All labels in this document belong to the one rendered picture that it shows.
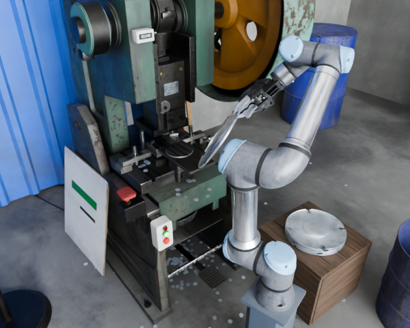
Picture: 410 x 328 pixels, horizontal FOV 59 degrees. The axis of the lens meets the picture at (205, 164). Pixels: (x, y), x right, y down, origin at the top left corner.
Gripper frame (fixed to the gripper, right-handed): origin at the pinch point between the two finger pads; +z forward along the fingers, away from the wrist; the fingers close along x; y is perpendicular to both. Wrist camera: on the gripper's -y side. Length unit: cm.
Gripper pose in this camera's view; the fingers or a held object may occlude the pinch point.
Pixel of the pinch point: (237, 113)
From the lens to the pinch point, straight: 140.5
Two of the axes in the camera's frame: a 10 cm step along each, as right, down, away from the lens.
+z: -7.1, 6.0, 3.8
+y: 0.0, 5.3, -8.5
